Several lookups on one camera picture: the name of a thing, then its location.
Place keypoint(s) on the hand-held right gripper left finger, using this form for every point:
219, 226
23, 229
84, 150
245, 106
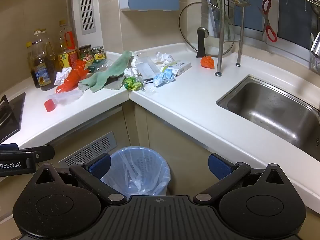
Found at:
100, 166

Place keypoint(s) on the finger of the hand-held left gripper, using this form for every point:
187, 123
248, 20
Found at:
8, 146
42, 152

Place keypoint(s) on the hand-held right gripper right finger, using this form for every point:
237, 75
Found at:
218, 166

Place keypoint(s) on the blue mesh trash bin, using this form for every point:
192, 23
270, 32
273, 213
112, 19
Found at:
152, 158

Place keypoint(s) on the red plastic bag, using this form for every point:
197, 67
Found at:
72, 78

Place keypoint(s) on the green cloth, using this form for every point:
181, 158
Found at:
110, 70

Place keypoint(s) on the orange bag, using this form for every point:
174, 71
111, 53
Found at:
207, 62

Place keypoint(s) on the blue face mask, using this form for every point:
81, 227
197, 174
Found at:
163, 77

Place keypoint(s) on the clear plastic box lid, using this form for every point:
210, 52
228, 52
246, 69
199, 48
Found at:
147, 67

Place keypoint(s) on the large white tissue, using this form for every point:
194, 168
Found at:
163, 57

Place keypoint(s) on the grey cabinet vent grille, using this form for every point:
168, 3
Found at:
100, 145

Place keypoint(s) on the black stove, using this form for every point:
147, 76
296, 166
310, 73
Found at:
10, 120

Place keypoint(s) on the clear bottle with red cap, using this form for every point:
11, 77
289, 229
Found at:
63, 97

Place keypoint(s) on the stainless steel sink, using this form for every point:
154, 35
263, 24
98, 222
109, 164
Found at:
270, 110

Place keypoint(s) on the grey cloth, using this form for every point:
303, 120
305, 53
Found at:
113, 85

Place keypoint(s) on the oil bottle with blue label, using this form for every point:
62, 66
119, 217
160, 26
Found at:
43, 67

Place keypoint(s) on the green crumpled wrapper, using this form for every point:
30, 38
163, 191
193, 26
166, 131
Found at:
132, 83

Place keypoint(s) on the crumpled clear plastic wrapper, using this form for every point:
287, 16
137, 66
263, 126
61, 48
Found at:
105, 65

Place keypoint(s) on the glass jar with red label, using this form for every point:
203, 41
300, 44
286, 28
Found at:
85, 55

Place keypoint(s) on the white carton box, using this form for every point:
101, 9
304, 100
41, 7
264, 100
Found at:
178, 66

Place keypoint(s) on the glass pot lid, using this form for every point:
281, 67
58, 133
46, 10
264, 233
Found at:
201, 42

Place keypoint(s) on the metal dish rack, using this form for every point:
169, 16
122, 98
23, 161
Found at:
220, 30

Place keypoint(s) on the red scissors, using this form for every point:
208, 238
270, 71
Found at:
270, 33

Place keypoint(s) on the metal utensil holder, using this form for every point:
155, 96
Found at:
315, 55

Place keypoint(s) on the translucent cutting board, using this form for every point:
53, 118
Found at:
212, 12

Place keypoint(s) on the window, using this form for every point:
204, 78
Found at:
292, 22

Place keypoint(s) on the white wall vent grille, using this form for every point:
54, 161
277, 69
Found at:
86, 10

